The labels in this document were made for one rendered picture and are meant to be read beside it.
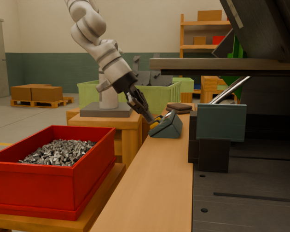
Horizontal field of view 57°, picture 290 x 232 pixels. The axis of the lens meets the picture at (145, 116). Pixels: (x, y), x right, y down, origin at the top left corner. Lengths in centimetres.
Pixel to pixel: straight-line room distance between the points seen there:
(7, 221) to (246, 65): 56
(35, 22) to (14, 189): 877
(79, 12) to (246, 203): 67
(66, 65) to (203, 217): 850
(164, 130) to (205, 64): 35
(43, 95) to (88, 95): 468
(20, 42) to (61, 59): 143
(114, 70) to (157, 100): 87
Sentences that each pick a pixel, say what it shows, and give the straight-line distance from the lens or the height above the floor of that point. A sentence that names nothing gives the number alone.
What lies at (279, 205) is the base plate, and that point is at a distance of 50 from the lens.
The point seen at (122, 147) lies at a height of 72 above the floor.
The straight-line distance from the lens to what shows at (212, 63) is 48.
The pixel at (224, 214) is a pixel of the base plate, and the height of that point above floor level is 90.
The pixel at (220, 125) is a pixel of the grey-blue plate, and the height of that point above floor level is 100.
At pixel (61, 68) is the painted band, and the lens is 888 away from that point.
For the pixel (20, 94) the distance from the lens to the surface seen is 684.
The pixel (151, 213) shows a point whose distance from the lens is 43.
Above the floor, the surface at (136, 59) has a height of 111.
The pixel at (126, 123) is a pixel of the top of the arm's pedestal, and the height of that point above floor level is 84.
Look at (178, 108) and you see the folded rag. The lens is 112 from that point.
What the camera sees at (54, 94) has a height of 31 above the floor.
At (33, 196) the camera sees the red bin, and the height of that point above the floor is 85.
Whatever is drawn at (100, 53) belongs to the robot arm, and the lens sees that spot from 78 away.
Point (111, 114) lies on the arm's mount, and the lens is 129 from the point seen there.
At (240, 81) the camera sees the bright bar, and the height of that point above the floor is 108.
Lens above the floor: 113
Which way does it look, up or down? 12 degrees down
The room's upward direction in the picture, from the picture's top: straight up
